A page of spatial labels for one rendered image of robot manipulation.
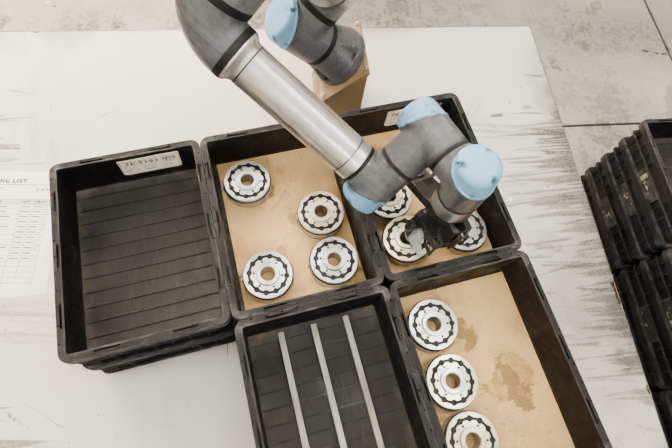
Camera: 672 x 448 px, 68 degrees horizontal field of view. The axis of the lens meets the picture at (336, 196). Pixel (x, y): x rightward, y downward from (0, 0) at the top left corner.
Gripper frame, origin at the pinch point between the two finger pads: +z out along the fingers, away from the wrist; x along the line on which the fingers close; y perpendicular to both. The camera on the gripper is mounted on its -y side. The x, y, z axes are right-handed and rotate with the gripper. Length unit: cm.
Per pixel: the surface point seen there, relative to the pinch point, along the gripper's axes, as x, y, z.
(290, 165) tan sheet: -20.8, -26.2, 5.1
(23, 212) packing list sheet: -84, -39, 18
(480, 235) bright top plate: 13.6, 4.1, 2.0
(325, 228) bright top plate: -18.6, -7.8, 2.0
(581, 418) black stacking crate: 13.8, 43.4, -1.8
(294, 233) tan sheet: -25.0, -9.7, 4.9
